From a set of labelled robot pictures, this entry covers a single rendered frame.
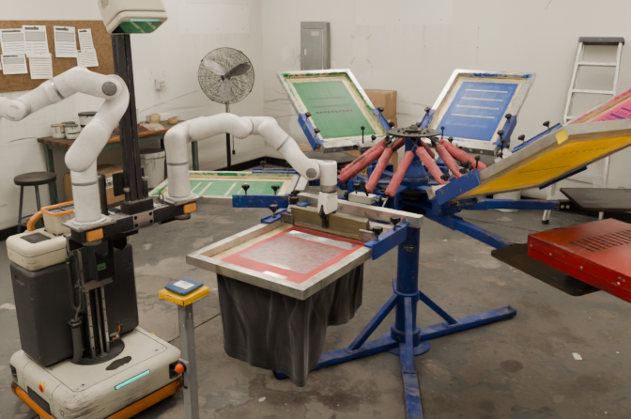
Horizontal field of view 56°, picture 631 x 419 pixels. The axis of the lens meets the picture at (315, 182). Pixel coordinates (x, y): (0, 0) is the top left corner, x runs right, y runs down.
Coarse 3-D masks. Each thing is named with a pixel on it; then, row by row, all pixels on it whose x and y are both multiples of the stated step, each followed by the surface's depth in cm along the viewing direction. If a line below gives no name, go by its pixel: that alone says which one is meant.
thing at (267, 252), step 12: (288, 228) 279; (300, 228) 279; (264, 240) 265; (276, 240) 265; (288, 240) 265; (300, 240) 265; (240, 252) 251; (252, 252) 251; (264, 252) 251; (276, 252) 251; (288, 252) 251; (240, 264) 238; (252, 264) 238; (264, 264) 238
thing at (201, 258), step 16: (272, 224) 277; (224, 240) 255; (240, 240) 260; (192, 256) 237; (208, 256) 244; (352, 256) 236; (368, 256) 243; (224, 272) 227; (240, 272) 222; (256, 272) 221; (320, 272) 221; (336, 272) 224; (272, 288) 215; (288, 288) 210; (304, 288) 208; (320, 288) 216
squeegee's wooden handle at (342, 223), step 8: (296, 208) 277; (304, 208) 276; (296, 216) 278; (304, 216) 275; (312, 216) 272; (328, 216) 267; (336, 216) 264; (344, 216) 263; (312, 224) 273; (320, 224) 270; (328, 224) 268; (336, 224) 265; (344, 224) 263; (352, 224) 260; (360, 224) 258; (368, 224) 258; (352, 232) 261; (360, 232) 259
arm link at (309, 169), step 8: (288, 136) 258; (288, 144) 256; (296, 144) 258; (280, 152) 259; (288, 152) 256; (296, 152) 254; (288, 160) 256; (296, 160) 254; (304, 160) 253; (296, 168) 255; (304, 168) 254; (312, 168) 254; (304, 176) 255; (312, 176) 255
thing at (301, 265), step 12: (336, 240) 265; (348, 240) 265; (300, 252) 250; (312, 252) 250; (324, 252) 250; (336, 252) 250; (348, 252) 250; (276, 264) 238; (288, 264) 238; (300, 264) 238; (312, 264) 238; (324, 264) 238; (288, 276) 226; (300, 276) 226
